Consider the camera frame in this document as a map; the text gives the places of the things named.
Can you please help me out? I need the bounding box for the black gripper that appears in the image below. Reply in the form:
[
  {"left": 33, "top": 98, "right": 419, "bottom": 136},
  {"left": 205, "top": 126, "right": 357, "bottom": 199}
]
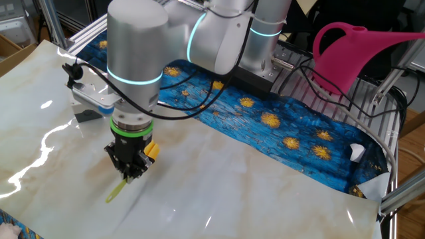
[{"left": 103, "top": 132, "right": 156, "bottom": 185}]

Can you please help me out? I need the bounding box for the yellow sponge brush green handle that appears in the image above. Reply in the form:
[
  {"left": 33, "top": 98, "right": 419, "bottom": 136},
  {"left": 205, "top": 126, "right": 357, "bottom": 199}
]
[{"left": 105, "top": 139, "right": 161, "bottom": 204}]

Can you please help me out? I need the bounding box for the red push button box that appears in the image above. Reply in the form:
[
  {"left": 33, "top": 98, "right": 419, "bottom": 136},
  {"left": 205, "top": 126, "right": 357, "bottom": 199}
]
[{"left": 69, "top": 100, "right": 104, "bottom": 123}]

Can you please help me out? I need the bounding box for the glossy marble pattern mat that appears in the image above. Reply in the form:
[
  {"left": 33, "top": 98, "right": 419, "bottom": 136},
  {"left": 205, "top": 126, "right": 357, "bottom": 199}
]
[{"left": 0, "top": 39, "right": 383, "bottom": 239}]

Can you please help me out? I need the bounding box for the pink fluffy cloth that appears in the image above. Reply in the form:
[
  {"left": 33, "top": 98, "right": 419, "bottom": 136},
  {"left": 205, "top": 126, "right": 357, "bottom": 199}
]
[{"left": 0, "top": 222, "right": 21, "bottom": 239}]

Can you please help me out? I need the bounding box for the open cardboard box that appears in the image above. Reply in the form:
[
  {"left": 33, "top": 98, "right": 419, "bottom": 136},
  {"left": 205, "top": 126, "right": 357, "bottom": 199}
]
[{"left": 0, "top": 33, "right": 38, "bottom": 78}]

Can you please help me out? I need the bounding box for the blue starry night cloth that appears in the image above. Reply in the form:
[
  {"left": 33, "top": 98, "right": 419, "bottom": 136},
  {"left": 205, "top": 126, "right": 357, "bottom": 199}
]
[{"left": 0, "top": 29, "right": 391, "bottom": 239}]

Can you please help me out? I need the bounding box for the grey plastic bin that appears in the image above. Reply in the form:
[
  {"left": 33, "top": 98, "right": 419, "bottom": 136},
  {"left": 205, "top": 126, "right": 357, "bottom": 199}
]
[{"left": 0, "top": 0, "right": 38, "bottom": 48}]

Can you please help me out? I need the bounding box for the silver round connector plug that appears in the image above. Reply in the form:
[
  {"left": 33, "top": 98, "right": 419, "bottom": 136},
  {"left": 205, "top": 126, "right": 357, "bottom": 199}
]
[{"left": 270, "top": 55, "right": 296, "bottom": 71}]

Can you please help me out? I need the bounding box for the silver robot mounting plate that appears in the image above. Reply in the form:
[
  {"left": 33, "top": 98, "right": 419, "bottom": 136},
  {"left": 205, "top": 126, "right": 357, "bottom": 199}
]
[{"left": 238, "top": 42, "right": 294, "bottom": 84}]

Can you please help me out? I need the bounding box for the pink plastic watering can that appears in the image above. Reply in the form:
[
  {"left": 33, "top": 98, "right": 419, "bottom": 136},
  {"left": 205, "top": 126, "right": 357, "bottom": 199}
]
[{"left": 311, "top": 21, "right": 425, "bottom": 96}]

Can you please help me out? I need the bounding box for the green wrist adapter ring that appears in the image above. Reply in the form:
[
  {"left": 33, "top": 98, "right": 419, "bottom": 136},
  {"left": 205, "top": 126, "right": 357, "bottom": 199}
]
[{"left": 109, "top": 119, "right": 155, "bottom": 139}]

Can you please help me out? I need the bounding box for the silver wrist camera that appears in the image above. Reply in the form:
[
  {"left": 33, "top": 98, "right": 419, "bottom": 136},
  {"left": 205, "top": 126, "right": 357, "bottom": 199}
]
[{"left": 69, "top": 81, "right": 121, "bottom": 117}]

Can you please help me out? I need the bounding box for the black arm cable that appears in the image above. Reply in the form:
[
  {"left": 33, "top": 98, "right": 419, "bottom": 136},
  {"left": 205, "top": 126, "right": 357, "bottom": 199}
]
[{"left": 62, "top": 0, "right": 260, "bottom": 121}]

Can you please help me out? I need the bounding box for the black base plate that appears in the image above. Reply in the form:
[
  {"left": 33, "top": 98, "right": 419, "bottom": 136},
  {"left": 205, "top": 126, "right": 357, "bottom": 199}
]
[{"left": 232, "top": 65, "right": 277, "bottom": 94}]

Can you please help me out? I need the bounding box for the aluminium frame post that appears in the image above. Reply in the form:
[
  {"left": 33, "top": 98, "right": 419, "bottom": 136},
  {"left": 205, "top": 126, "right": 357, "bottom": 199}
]
[
  {"left": 371, "top": 33, "right": 425, "bottom": 108},
  {"left": 379, "top": 168, "right": 425, "bottom": 217},
  {"left": 37, "top": 0, "right": 68, "bottom": 50}
]

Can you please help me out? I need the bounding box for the black table cable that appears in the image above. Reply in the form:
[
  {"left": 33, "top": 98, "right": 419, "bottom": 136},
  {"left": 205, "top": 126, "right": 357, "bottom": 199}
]
[{"left": 277, "top": 58, "right": 421, "bottom": 120}]

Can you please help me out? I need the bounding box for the grey thick cable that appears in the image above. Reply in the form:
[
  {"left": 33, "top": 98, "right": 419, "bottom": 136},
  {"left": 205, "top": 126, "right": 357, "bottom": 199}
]
[{"left": 295, "top": 68, "right": 398, "bottom": 183}]

